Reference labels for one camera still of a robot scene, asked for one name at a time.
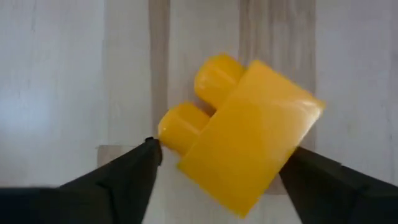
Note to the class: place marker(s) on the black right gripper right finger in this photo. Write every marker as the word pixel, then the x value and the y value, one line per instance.
pixel 335 196

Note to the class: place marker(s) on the light yellow hollow brick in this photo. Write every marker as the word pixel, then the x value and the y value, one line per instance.
pixel 248 140

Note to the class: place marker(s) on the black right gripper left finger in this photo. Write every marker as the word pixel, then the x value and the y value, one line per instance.
pixel 124 186

